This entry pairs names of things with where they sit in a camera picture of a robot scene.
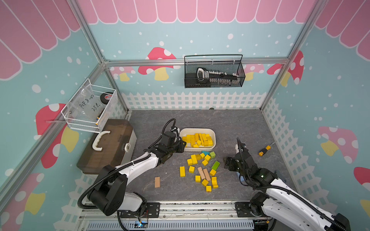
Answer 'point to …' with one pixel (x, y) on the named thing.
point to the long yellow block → (192, 140)
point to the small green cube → (212, 155)
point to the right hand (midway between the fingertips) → (229, 158)
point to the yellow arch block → (214, 181)
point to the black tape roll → (105, 97)
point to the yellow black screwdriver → (261, 153)
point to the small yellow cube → (210, 142)
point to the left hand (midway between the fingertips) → (184, 145)
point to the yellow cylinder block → (196, 136)
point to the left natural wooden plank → (201, 173)
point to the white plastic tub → (203, 133)
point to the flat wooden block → (157, 182)
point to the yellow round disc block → (199, 142)
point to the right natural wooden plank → (207, 174)
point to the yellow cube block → (191, 169)
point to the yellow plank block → (188, 138)
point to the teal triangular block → (205, 153)
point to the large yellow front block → (182, 171)
